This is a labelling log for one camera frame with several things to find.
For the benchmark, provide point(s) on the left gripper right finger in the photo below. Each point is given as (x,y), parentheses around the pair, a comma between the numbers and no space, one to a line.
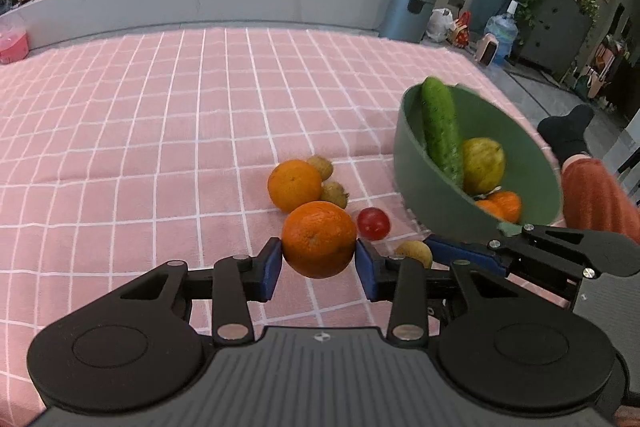
(400,281)

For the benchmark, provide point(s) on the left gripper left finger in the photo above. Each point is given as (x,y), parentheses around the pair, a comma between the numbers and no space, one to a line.
(237,281)

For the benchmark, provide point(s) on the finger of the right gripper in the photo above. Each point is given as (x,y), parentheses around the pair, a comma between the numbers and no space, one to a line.
(447,251)
(559,259)

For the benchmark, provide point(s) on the tangerine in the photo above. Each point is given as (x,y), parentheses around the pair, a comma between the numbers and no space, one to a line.
(491,208)
(510,205)

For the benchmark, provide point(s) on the orange front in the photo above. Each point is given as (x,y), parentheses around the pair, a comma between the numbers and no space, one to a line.
(318,240)

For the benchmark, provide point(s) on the orange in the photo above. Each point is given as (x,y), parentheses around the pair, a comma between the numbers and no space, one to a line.
(293,183)
(318,240)

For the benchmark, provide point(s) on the green plastic bowl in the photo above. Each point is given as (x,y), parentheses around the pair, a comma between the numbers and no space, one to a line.
(446,209)

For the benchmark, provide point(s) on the yellow green pear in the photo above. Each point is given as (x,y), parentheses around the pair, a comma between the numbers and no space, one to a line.
(484,164)

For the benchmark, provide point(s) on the green cucumber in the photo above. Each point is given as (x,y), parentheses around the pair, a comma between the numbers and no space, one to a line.
(441,130)

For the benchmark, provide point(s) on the kiwi near gripper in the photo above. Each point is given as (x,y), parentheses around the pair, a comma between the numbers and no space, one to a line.
(416,250)

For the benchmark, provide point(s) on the person leg orange trousers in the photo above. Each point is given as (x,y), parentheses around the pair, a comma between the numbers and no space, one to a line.
(593,200)

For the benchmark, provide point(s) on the red tomato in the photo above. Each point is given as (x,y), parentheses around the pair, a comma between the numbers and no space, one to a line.
(373,224)

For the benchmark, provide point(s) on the orange rear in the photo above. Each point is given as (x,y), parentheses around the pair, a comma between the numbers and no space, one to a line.
(293,183)

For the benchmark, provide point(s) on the kiwi middle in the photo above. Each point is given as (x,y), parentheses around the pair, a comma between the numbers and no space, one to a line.
(334,192)

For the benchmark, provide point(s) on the black sock foot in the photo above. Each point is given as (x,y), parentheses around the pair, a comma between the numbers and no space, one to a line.
(565,135)

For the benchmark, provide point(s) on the pink checkered tablecloth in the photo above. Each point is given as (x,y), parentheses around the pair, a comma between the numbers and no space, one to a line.
(124,152)

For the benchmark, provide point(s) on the kiwi rear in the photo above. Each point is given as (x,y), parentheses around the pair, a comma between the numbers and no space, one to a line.
(322,165)

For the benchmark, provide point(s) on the pink small heater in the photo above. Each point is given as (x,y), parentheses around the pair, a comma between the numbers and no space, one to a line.
(486,49)

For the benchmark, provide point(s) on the red toy decoration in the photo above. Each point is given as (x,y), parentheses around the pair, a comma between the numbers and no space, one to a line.
(459,34)

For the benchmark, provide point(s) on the water jug bottle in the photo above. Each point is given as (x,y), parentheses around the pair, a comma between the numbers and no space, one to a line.
(504,29)

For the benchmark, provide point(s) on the grey cabinet with plants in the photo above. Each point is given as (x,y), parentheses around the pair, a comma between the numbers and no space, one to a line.
(551,32)

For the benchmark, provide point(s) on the white plastic bag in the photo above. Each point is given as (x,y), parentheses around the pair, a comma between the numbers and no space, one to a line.
(440,24)

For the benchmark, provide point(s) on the blue grey trash bin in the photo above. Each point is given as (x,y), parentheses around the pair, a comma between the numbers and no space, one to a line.
(406,20)

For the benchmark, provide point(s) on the pink container on table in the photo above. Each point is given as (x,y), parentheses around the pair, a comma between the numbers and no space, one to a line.
(14,44)

